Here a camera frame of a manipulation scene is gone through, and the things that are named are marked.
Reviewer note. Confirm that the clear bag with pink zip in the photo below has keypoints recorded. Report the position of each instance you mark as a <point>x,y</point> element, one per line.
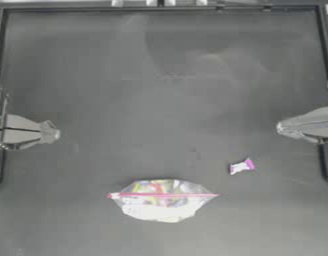
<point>161,203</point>

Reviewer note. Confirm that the silver frame bracket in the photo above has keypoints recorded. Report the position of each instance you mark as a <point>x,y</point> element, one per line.
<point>150,2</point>
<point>116,2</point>
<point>169,2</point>
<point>201,2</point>

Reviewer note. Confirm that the purple wrapped candy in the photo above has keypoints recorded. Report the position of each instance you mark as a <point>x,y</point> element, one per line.
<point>241,166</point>

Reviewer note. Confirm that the black table frame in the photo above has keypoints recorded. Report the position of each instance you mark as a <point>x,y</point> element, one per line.
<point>81,7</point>

